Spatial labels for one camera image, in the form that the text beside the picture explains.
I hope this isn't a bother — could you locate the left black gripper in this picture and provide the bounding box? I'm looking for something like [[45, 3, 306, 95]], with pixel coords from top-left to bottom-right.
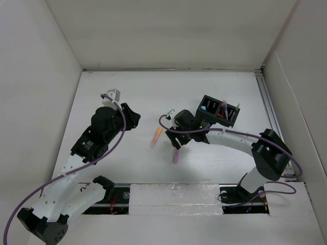
[[105, 103, 140, 142]]

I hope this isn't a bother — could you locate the pink highlighter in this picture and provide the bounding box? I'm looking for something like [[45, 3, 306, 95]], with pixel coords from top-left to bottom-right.
[[172, 149, 179, 164]]

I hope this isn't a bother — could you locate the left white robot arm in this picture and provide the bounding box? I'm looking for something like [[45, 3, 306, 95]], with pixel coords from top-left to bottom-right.
[[17, 103, 141, 244]]

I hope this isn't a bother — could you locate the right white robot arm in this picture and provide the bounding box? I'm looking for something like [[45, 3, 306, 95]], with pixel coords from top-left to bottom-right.
[[160, 110, 292, 201]]

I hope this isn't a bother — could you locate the orange highlighter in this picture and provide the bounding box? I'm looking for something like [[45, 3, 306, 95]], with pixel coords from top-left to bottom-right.
[[150, 127, 162, 148]]

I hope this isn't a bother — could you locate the black two-slot pen holder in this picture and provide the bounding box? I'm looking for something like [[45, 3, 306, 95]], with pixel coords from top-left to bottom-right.
[[195, 95, 240, 127]]

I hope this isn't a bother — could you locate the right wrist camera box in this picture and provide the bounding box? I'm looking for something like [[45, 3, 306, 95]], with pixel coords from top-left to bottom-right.
[[166, 109, 177, 120]]

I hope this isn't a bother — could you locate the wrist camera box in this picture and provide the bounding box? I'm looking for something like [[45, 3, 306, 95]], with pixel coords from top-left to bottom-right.
[[166, 109, 177, 120], [101, 89, 121, 107]]

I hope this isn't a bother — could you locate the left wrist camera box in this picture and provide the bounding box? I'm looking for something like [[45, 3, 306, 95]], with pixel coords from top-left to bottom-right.
[[101, 89, 121, 107]]

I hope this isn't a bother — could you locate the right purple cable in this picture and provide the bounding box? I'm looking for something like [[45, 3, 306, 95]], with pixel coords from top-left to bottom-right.
[[159, 113, 303, 207]]

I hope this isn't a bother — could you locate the purple cable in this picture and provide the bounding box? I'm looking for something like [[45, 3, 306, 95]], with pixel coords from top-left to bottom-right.
[[159, 113, 303, 207], [4, 94, 126, 244]]

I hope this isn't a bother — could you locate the aluminium rail right side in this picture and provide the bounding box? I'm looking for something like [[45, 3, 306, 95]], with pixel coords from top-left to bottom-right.
[[254, 69, 297, 182]]

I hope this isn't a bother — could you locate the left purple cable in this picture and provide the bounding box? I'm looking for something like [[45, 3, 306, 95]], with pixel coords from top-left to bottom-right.
[[4, 94, 126, 244]]

